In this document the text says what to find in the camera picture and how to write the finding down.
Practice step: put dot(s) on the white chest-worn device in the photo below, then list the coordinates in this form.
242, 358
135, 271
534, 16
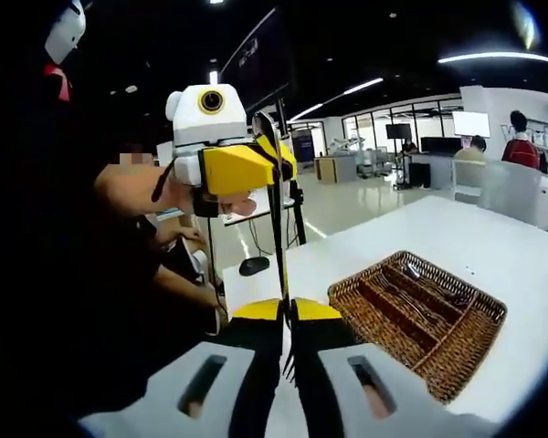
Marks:
66, 32

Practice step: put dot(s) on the black tripod stand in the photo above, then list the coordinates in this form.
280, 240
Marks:
299, 214

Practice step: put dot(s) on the black computer mouse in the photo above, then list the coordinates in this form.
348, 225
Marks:
254, 266

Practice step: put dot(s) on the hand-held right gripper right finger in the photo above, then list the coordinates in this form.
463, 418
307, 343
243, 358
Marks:
342, 392

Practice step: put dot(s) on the steel spoon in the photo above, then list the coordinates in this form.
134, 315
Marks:
459, 300
411, 271

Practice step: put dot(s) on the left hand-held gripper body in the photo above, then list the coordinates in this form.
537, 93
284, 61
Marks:
210, 123

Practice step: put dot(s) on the black desk monitor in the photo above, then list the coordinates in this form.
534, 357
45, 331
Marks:
438, 144

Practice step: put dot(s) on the person's left hand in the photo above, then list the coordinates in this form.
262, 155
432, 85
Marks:
239, 205

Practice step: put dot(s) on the light wooden counter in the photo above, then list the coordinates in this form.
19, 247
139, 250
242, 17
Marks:
335, 169

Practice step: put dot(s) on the ceiling light strip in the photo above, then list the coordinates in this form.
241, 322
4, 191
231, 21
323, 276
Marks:
361, 85
493, 57
213, 77

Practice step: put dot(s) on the white display screen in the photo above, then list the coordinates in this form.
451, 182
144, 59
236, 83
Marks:
471, 123

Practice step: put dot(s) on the black monitor on stand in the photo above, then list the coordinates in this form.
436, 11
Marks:
398, 131

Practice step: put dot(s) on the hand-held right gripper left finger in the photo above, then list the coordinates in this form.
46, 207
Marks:
210, 388

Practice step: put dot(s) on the person's black clothed body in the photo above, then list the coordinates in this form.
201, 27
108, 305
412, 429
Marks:
50, 274

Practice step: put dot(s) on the dark blue standing banner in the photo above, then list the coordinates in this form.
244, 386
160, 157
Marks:
303, 146

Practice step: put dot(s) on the brown wicker storage tray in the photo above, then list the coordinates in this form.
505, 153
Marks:
461, 356

